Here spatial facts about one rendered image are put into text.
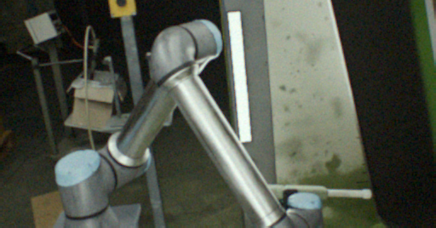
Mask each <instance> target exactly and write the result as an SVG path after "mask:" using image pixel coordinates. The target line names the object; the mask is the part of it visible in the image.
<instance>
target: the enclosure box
mask: <svg viewBox="0 0 436 228"><path fill-rule="evenodd" d="M328 4H329V6H330V15H331V19H332V22H333V25H334V28H335V35H336V40H337V44H338V47H339V50H340V56H341V62H342V65H343V69H344V73H345V78H346V82H347V87H348V91H349V97H350V100H351V103H352V107H353V115H354V118H355V122H356V125H357V131H358V135H359V140H360V147H361V150H362V153H363V157H364V165H365V168H366V172H367V178H368V181H369V185H370V192H371V196H372V200H373V205H374V210H375V212H376V217H377V218H378V219H379V220H380V221H381V222H382V223H383V224H384V225H385V226H386V227H387V228H436V0H328Z"/></svg>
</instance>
